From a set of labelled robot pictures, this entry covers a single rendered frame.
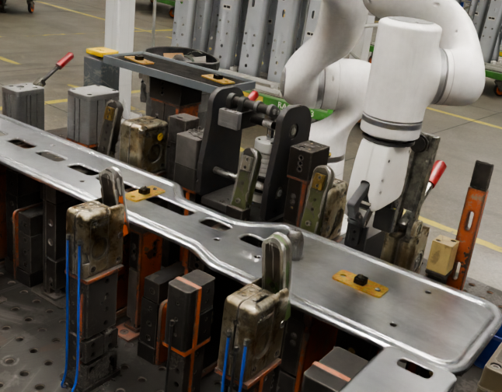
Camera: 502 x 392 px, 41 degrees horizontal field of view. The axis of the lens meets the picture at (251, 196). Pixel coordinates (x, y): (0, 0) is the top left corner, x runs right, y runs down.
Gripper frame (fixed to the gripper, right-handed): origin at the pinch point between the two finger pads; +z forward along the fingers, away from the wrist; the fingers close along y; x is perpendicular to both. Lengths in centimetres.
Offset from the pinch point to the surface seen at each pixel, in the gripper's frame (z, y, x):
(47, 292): 38, 6, -68
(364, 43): 73, -608, -300
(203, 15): 42, -389, -355
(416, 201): -1.9, -13.5, 1.4
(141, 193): 8.5, 1.2, -46.2
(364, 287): 8.4, 1.1, 1.3
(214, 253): 8.7, 9.4, -21.5
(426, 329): 8.6, 4.8, 13.1
